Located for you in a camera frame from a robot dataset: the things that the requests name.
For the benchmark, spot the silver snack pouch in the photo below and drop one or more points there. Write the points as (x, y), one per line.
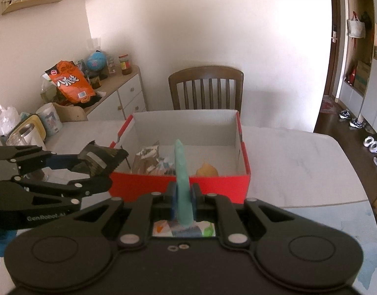
(145, 159)

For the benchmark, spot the red bag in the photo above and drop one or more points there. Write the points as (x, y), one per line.
(351, 75)

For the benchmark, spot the brown wooden slat chair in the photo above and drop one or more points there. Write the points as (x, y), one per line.
(207, 73)

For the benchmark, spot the yellow pig toy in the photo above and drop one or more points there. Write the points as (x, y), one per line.
(207, 169)

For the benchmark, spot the wooden wall shelf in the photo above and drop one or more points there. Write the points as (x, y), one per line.
(35, 3)

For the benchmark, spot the red cardboard box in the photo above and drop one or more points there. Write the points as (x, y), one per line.
(207, 187)

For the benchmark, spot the clear glass cup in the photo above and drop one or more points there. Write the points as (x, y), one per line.
(111, 65)

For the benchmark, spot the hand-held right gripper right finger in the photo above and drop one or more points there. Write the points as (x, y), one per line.
(194, 201)

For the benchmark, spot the white wall cabinet unit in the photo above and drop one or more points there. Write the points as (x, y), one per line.
(376, 76)

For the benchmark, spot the white tote bag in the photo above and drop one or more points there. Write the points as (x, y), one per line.
(356, 27)

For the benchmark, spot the sauce jar red lid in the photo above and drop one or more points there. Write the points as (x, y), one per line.
(125, 65)

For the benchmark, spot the cardboard carton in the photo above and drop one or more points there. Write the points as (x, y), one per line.
(363, 76)

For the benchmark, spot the white printed mug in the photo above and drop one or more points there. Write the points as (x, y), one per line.
(50, 119)

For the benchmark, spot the orange snack bag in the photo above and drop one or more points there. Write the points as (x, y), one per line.
(70, 83)

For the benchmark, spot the white sideboard wooden top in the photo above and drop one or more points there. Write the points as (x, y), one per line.
(130, 92)

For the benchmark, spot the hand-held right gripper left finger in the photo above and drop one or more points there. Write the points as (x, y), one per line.
(173, 202)

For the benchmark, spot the dark brown snack packet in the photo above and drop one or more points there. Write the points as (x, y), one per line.
(105, 156)

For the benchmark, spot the clear plastic bag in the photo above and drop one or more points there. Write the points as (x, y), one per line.
(7, 118)

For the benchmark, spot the white marble desktop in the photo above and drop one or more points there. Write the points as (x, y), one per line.
(299, 166)

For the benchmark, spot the blue desk globe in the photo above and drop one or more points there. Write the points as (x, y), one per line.
(95, 60)

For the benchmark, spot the white green tissue pack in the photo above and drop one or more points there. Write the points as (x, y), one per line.
(164, 229)

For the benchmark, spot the red door mat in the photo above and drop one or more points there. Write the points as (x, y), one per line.
(329, 105)

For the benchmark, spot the white kettle yellow lid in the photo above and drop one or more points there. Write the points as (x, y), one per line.
(28, 123)

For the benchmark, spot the white shoe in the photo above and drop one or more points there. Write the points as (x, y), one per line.
(368, 142)
(375, 147)

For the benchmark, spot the dark blue sneaker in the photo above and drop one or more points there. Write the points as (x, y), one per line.
(345, 114)
(356, 123)

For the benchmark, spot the teal green pad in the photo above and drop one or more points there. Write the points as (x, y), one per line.
(184, 175)

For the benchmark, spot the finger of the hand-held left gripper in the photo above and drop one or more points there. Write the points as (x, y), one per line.
(62, 161)
(96, 182)

